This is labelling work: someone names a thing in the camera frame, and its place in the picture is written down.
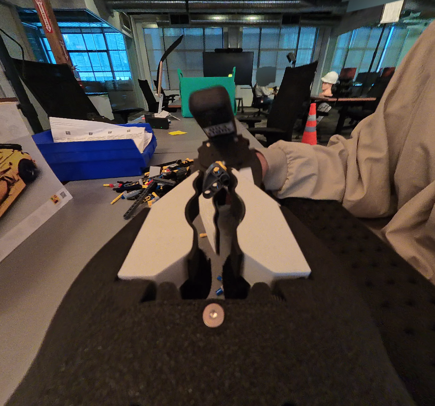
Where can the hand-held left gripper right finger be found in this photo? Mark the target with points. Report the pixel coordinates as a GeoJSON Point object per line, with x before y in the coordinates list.
{"type": "Point", "coordinates": [272, 242]}

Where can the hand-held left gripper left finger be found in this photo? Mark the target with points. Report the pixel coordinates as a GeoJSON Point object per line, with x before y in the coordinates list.
{"type": "Point", "coordinates": [156, 242]}

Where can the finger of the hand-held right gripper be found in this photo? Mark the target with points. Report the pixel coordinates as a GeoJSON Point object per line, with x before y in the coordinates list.
{"type": "Point", "coordinates": [209, 215]}
{"type": "Point", "coordinates": [246, 174]}

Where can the grey toy brick assembly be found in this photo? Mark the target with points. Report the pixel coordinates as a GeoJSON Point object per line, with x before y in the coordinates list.
{"type": "Point", "coordinates": [215, 178]}

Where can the person's right forearm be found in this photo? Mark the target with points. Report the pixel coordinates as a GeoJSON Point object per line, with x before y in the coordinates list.
{"type": "Point", "coordinates": [340, 174]}

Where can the grey desk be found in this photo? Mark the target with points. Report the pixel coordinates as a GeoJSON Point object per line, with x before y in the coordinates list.
{"type": "Point", "coordinates": [68, 242]}

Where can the person's right hand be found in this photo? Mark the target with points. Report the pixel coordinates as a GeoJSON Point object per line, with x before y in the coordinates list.
{"type": "Point", "coordinates": [264, 171]}

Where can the long dark grey beam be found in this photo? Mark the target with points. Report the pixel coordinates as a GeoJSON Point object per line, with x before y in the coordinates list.
{"type": "Point", "coordinates": [136, 205]}

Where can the yellow paper slip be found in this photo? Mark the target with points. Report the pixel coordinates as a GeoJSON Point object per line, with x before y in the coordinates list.
{"type": "Point", "coordinates": [177, 133]}

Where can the pile of toy bricks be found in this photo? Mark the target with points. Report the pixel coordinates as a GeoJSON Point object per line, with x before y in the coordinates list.
{"type": "Point", "coordinates": [163, 178]}

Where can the teal folding bin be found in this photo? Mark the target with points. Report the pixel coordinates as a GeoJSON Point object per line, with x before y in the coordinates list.
{"type": "Point", "coordinates": [190, 96]}

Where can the small black box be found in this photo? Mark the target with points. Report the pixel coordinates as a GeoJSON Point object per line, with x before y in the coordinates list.
{"type": "Point", "coordinates": [157, 122]}

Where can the orange traffic cone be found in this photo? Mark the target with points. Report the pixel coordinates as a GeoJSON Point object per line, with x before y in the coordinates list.
{"type": "Point", "coordinates": [310, 127]}

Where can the black monitor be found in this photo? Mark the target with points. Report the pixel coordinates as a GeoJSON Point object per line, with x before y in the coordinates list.
{"type": "Point", "coordinates": [227, 66]}

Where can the black tilted board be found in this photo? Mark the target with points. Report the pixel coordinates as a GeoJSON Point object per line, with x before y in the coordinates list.
{"type": "Point", "coordinates": [292, 100]}

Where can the black office chair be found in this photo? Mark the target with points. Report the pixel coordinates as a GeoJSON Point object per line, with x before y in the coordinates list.
{"type": "Point", "coordinates": [149, 93]}

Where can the blue storage bin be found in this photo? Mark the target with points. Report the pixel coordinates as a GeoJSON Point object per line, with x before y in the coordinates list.
{"type": "Point", "coordinates": [95, 161]}

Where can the mannequin head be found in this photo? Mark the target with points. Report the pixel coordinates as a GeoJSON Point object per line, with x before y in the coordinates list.
{"type": "Point", "coordinates": [327, 89]}

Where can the white instruction booklet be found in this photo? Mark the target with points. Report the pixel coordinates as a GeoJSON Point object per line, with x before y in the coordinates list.
{"type": "Point", "coordinates": [40, 208]}

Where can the black perforated pad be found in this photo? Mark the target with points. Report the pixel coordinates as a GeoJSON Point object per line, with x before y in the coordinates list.
{"type": "Point", "coordinates": [373, 310]}

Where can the blue bin with papers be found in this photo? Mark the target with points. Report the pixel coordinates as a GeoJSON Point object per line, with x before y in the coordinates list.
{"type": "Point", "coordinates": [95, 132]}

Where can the white hard hat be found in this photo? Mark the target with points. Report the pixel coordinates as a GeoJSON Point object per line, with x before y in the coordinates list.
{"type": "Point", "coordinates": [330, 77]}

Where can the person's beige jacket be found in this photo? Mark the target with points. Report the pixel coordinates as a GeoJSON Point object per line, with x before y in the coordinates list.
{"type": "Point", "coordinates": [414, 249]}

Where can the black upright panel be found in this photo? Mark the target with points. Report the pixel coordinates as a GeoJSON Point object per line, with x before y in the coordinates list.
{"type": "Point", "coordinates": [61, 89]}

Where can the brown post red label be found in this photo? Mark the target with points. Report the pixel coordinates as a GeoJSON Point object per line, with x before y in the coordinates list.
{"type": "Point", "coordinates": [44, 15]}

